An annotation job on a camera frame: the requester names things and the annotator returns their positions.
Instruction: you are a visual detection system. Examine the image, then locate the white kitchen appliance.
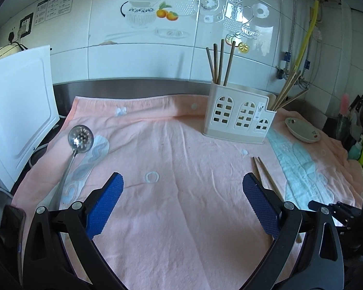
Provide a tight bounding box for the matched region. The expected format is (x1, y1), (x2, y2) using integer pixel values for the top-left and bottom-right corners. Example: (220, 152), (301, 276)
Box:
(0, 41), (22, 66)

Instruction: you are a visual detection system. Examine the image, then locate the black power plug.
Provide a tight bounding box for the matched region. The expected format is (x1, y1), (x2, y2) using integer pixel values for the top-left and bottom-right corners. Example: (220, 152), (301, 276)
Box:
(8, 32), (28, 50)

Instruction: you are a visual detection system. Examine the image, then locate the white plastic utensil holder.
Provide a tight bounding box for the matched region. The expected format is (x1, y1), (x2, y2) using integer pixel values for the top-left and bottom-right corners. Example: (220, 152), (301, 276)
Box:
(202, 83), (278, 145)

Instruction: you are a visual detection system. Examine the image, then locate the white cutting board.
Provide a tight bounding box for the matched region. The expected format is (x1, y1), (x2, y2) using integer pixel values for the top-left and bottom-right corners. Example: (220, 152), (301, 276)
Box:
(0, 45), (61, 193)

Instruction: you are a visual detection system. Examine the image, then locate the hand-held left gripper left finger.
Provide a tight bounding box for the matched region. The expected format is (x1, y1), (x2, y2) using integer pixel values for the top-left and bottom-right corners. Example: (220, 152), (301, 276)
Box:
(20, 172), (125, 290)

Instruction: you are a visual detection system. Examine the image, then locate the wall power socket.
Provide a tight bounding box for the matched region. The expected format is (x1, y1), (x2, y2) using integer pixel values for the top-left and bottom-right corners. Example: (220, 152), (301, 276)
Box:
(20, 13), (34, 37)

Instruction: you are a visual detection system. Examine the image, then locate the teal plastic bottle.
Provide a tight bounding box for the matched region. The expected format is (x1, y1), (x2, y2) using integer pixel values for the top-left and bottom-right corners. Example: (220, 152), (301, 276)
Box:
(348, 140), (363, 160)

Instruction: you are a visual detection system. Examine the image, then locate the braided metal hose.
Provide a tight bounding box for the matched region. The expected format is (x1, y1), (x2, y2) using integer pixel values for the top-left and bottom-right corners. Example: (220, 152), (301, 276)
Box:
(285, 0), (299, 73)
(302, 36), (313, 80)

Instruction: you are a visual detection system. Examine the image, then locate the pink patterned towel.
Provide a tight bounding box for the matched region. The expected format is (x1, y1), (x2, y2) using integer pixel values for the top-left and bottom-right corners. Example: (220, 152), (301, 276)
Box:
(10, 94), (363, 284)

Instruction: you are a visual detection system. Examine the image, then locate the steel slotted spoon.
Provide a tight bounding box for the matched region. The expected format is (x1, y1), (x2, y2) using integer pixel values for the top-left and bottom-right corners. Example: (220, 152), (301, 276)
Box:
(53, 125), (94, 210)

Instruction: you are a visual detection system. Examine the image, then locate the dark jar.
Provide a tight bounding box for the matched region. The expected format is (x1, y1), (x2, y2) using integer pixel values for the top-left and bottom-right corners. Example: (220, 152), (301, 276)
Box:
(336, 113), (353, 145)

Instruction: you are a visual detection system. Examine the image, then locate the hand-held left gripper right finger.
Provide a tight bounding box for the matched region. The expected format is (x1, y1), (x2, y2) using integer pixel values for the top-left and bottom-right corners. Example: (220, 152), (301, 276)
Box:
(242, 172), (345, 290)

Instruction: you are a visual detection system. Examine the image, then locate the yellow gas hose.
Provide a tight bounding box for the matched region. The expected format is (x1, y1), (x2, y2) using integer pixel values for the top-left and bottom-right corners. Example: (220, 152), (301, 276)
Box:
(292, 0), (320, 73)

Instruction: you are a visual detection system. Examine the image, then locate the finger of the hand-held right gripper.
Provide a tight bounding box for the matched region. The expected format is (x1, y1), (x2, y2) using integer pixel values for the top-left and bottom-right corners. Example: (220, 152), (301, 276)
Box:
(335, 217), (363, 234)
(308, 200), (363, 218)

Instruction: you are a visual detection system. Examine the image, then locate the white cable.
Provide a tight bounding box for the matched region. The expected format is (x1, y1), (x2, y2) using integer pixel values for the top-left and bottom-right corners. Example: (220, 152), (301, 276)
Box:
(28, 143), (54, 168)

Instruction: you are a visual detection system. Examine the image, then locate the dark wooden chopstick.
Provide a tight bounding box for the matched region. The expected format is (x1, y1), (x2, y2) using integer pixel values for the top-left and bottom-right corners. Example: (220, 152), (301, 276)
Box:
(223, 41), (236, 87)
(206, 48), (217, 84)
(217, 39), (226, 85)

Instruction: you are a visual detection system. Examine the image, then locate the white floral plate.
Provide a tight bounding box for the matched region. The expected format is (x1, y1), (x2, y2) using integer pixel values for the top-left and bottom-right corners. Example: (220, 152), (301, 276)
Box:
(285, 117), (321, 143)

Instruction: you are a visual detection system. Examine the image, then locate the light bamboo chopstick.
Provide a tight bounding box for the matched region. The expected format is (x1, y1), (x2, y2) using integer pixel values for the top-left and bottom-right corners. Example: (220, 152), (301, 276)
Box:
(257, 156), (285, 203)
(271, 65), (297, 111)
(274, 71), (303, 111)
(277, 87), (310, 110)
(252, 156), (265, 189)

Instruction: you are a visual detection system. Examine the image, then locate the printed wall sticker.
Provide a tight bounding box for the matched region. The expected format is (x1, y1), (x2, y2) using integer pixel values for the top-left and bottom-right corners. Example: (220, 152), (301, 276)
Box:
(48, 0), (75, 19)
(36, 1), (49, 26)

